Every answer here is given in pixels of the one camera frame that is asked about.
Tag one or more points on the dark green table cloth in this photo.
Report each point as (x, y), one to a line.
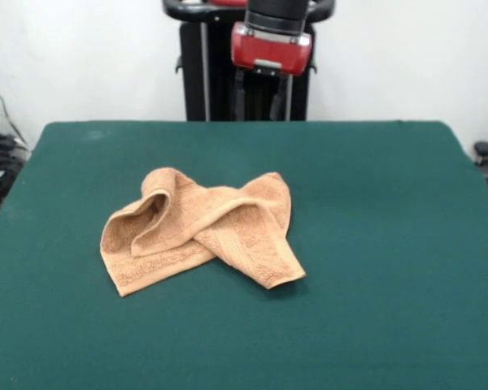
(349, 284)

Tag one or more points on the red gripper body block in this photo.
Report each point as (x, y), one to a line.
(268, 53)

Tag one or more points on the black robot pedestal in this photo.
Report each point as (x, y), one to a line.
(211, 69)

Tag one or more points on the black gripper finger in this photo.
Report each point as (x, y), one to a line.
(240, 99)
(277, 101)

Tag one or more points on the tan terry towel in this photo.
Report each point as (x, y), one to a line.
(227, 239)

